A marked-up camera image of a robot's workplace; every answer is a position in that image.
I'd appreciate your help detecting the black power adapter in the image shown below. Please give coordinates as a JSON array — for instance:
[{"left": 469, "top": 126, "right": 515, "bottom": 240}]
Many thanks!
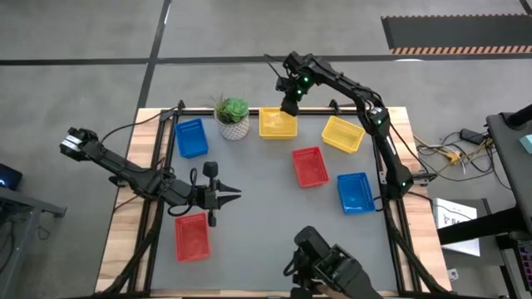
[{"left": 459, "top": 128, "right": 487, "bottom": 145}]

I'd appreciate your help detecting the black aluminium table frame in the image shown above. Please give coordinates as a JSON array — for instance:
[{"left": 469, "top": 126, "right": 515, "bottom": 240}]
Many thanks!
[{"left": 97, "top": 99, "right": 452, "bottom": 298}]

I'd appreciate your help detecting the grey metal desk frame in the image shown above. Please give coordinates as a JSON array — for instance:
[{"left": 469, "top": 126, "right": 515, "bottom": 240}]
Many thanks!
[{"left": 0, "top": 186, "right": 67, "bottom": 299}]

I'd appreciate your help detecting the white printed cardboard box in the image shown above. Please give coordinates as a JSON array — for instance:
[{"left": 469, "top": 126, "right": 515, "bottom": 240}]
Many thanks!
[{"left": 431, "top": 198, "right": 482, "bottom": 257}]

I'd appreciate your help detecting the grey table mat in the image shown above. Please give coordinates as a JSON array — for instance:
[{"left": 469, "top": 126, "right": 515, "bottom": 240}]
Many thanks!
[{"left": 150, "top": 112, "right": 400, "bottom": 292}]

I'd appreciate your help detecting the black device with blue light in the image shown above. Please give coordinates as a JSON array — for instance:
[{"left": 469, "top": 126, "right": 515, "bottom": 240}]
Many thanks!
[{"left": 0, "top": 163, "right": 24, "bottom": 192}]

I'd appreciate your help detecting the backlit keyboard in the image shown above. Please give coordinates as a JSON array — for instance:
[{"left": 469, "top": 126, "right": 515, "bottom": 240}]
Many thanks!
[{"left": 516, "top": 243, "right": 532, "bottom": 283}]

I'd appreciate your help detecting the green succulent in white pot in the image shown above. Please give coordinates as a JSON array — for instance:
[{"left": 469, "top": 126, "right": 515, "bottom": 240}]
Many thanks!
[{"left": 207, "top": 94, "right": 251, "bottom": 141}]

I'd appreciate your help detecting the black metal beam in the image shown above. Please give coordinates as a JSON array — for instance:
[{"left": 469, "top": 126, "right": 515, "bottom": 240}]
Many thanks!
[{"left": 436, "top": 206, "right": 532, "bottom": 246}]

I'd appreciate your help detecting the yellow cable with plug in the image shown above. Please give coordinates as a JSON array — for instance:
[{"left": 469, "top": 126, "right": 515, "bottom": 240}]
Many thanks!
[{"left": 413, "top": 133, "right": 495, "bottom": 165}]

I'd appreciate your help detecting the black side table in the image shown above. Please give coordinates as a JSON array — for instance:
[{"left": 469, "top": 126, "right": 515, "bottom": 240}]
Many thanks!
[{"left": 485, "top": 102, "right": 532, "bottom": 233}]

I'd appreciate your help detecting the long black arm cable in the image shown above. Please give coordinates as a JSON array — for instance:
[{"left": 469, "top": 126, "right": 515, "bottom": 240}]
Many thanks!
[{"left": 101, "top": 105, "right": 178, "bottom": 145}]

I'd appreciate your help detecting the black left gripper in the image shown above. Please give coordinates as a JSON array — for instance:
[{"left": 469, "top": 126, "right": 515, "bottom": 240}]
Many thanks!
[{"left": 193, "top": 160, "right": 243, "bottom": 228}]

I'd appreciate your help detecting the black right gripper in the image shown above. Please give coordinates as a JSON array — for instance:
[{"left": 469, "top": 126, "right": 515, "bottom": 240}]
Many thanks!
[{"left": 277, "top": 68, "right": 313, "bottom": 117}]

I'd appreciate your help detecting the black hazard-striped floor mat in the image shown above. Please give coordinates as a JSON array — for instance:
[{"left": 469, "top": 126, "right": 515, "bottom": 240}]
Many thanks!
[{"left": 381, "top": 13, "right": 532, "bottom": 56}]

